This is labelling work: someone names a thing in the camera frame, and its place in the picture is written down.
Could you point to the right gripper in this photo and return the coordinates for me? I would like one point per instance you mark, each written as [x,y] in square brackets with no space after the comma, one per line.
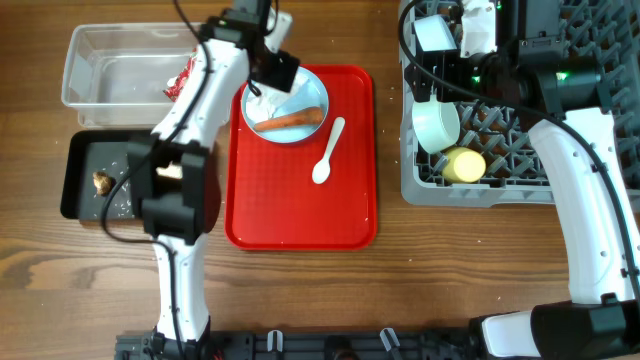
[446,65]

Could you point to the clear plastic bin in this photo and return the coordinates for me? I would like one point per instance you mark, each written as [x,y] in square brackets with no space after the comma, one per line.
[115,75]

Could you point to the white tissue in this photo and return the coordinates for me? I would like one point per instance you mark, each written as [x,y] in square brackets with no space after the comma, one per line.
[262,107]

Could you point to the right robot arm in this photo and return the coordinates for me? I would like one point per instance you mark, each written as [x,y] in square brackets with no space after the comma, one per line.
[532,102]

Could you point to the grey dishwasher rack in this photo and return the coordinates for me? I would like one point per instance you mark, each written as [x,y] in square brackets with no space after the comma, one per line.
[605,30]

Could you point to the yellow plastic cup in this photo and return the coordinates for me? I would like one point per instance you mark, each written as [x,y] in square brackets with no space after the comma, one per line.
[463,165]

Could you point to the red serving tray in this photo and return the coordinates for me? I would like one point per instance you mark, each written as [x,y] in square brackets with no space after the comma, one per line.
[272,202]

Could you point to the large light blue plate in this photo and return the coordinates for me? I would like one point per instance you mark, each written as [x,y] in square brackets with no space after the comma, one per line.
[313,94]

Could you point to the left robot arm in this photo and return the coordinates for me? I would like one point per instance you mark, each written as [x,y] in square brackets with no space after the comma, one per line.
[178,222]

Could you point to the white rice pile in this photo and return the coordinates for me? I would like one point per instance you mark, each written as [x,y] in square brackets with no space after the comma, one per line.
[166,179]

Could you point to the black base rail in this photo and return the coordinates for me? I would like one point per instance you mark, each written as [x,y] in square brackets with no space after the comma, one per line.
[325,345]

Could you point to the red snack wrapper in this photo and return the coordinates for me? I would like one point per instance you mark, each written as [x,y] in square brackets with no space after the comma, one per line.
[176,84]

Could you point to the black tray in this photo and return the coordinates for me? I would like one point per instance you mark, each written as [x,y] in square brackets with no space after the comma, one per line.
[93,151]

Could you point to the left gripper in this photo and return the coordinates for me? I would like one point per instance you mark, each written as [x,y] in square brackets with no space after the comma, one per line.
[281,70]

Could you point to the orange carrot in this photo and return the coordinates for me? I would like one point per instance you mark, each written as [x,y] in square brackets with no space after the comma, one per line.
[306,117]

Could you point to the small light blue bowl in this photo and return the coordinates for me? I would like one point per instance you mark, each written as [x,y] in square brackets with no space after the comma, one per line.
[433,34]

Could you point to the mint green bowl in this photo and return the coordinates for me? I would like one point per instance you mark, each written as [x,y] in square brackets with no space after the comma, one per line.
[436,125]

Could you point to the white plastic spoon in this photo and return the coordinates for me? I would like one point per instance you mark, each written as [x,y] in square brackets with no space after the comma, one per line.
[322,169]

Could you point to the brown food scrap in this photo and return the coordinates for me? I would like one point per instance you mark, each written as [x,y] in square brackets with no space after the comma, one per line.
[102,182]

